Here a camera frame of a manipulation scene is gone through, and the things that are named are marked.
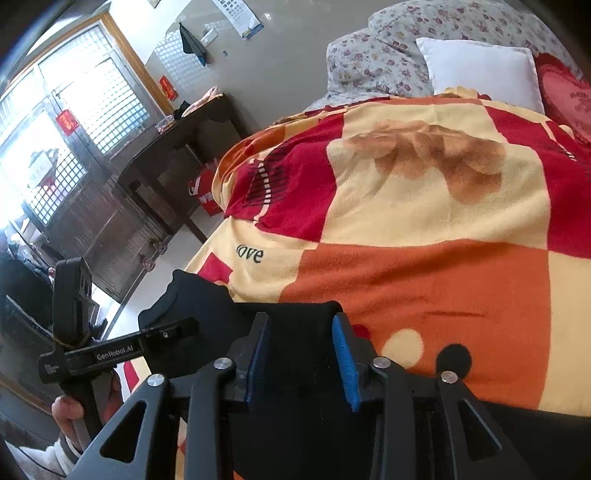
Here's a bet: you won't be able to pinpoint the floral quilt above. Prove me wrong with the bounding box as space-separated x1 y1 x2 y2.
304 0 570 112

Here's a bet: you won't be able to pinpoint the red heart cushion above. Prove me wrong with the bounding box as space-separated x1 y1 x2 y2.
533 52 591 140

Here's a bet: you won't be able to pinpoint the person's left hand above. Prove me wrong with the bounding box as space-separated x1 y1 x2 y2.
52 395 86 440

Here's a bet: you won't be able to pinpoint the red orange yellow printed blanket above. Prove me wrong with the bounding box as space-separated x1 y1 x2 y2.
121 87 591 480

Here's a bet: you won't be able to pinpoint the red shopping bag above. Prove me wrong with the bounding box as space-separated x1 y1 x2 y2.
187 157 228 217

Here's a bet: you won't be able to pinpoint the dark hanging cloth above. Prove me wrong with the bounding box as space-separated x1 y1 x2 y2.
178 23 208 66

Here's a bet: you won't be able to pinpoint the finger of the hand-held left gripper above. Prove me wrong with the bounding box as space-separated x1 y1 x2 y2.
141 318 200 346

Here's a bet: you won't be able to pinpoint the black pants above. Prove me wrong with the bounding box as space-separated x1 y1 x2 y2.
137 270 591 480

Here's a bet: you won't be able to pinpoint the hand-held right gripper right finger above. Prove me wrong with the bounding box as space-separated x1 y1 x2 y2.
332 313 537 480

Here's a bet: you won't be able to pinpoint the pink cloth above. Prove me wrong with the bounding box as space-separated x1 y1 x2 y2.
193 86 219 108

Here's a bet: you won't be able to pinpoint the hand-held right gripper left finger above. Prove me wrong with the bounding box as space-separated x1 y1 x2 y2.
69 313 271 480

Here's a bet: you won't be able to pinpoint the person's left forearm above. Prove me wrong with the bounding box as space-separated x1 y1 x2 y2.
18 433 93 479

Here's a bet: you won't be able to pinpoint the dark wooden table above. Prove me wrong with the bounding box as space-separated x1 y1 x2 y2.
115 93 253 245

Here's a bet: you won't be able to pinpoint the metal lattice door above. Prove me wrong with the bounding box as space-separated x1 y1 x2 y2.
0 90 178 306

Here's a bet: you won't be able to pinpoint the red paper door sticker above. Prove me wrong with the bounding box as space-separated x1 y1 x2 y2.
56 109 79 136

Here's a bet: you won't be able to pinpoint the wall calendar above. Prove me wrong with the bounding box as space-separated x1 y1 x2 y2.
214 0 263 39

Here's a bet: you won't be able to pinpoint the white pillow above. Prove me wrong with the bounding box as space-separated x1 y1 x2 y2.
416 37 546 114

